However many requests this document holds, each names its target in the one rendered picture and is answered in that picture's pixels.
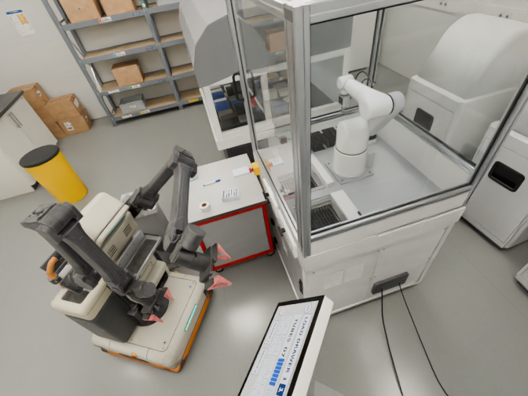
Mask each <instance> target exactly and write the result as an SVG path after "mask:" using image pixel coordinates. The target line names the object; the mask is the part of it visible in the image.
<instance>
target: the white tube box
mask: <svg viewBox="0 0 528 396"><path fill-rule="evenodd" d="M233 190H235V192H233ZM228 191H229V193H228ZM226 192H227V193H226ZM230 194H232V196H230ZM239 199H240V193H239V189H238V188H236V189H227V190H222V201H223V202H226V201H230V200H239Z"/></svg>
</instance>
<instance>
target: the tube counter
mask: <svg viewBox="0 0 528 396"><path fill-rule="evenodd" d="M289 348H290V347H289V346H283V347H282V350H281V352H280V356H279V358H278V360H277V363H276V366H275V368H274V370H273V374H272V376H271V378H270V381H269V384H268V387H267V388H266V392H265V394H264V396H272V394H273V391H274V388H275V386H276V384H277V380H278V378H279V375H280V373H281V369H282V367H283V364H284V361H285V358H286V357H287V354H288V350H289Z"/></svg>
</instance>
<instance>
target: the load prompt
mask: <svg viewBox="0 0 528 396"><path fill-rule="evenodd" d="M311 317H312V313H308V314H303V316H302V320H301V322H300V325H299V329H298V331H297V333H296V336H295V339H294V342H293V344H292V346H291V350H290V353H289V355H288V359H287V361H286V363H285V366H284V370H283V372H282V374H281V377H280V380H279V383H278V385H277V389H276V391H275V394H274V396H284V394H285V391H286V389H287V386H288V383H289V380H290V378H291V375H292V371H293V368H294V366H295V363H296V360H297V357H298V355H299V351H300V348H301V346H302V343H303V340H304V337H305V334H306V330H307V328H308V325H309V323H310V318H311Z"/></svg>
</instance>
